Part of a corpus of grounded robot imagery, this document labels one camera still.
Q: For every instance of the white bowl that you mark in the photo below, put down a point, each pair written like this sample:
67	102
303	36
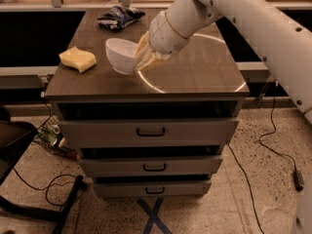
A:
121	55

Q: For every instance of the grey drawer cabinet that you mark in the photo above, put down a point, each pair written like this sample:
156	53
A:
201	82

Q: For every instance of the blue chip bag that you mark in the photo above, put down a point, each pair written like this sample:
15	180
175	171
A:
118	18

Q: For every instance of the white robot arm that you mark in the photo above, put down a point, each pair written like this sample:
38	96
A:
284	45

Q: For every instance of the wire basket with items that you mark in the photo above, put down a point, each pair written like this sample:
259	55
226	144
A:
51	139

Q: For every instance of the middle grey drawer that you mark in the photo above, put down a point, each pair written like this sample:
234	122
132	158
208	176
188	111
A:
156	166

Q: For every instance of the grey drawer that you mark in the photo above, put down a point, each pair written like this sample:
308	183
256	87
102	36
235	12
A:
143	133
152	189
156	166

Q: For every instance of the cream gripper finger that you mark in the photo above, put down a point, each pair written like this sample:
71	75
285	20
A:
148	59
142	49

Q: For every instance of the yellow sponge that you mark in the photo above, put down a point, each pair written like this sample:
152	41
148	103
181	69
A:
78	59

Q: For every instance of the bottom grey drawer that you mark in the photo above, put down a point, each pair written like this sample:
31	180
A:
152	189

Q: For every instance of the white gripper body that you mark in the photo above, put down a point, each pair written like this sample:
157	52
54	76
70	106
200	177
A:
164	35

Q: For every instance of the blue tape cross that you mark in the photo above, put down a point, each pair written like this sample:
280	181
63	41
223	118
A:
153	218

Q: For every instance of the top grey drawer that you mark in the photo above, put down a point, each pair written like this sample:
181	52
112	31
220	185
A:
143	133

